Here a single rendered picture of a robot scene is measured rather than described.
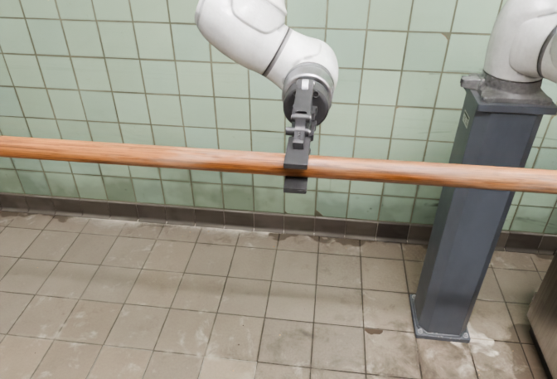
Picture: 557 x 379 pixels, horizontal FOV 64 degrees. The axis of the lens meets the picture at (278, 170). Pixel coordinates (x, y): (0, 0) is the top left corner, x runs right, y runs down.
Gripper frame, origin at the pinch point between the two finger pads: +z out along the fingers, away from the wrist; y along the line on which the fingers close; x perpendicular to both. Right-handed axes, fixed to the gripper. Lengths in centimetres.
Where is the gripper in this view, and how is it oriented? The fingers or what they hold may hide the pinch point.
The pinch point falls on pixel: (297, 164)
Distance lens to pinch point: 59.7
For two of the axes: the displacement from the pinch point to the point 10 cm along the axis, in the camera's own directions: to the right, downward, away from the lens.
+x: -9.9, -0.6, 1.0
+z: -1.2, 5.5, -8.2
